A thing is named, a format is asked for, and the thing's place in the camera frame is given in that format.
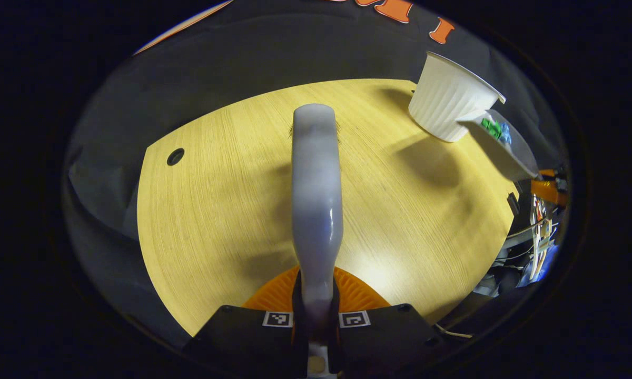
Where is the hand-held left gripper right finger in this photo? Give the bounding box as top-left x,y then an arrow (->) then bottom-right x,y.
331,266 -> 444,379

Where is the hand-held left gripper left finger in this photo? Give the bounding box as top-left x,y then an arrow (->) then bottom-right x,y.
182,266 -> 307,379

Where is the grey plastic dustpan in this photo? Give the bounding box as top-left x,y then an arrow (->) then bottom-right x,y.
457,109 -> 541,183

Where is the green paper scrap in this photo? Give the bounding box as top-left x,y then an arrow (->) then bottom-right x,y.
480,118 -> 502,140

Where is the white ribbed garbage bin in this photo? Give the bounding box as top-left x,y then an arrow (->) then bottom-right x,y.
408,51 -> 507,143

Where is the small grey broom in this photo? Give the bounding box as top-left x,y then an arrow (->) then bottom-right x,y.
289,103 -> 344,379

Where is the wooden desktop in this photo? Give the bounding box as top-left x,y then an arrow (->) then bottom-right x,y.
137,79 -> 519,337

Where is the tangle of coloured wires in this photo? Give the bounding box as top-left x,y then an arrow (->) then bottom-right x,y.
474,195 -> 561,295

